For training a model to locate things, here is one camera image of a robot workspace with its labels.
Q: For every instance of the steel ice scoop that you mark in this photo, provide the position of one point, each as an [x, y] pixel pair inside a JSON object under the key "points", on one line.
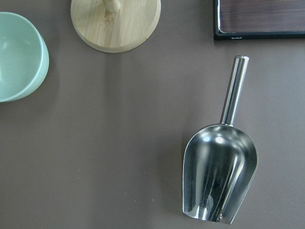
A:
{"points": [[219, 161]]}

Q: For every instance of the dark wooden glass tray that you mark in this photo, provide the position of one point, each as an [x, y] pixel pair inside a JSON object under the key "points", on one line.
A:
{"points": [[258, 19]]}

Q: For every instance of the green ceramic bowl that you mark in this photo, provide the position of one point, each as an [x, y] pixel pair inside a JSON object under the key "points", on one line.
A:
{"points": [[24, 57]]}

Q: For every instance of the wooden cup tree stand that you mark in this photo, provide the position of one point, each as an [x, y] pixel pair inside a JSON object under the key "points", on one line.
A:
{"points": [[115, 26]]}

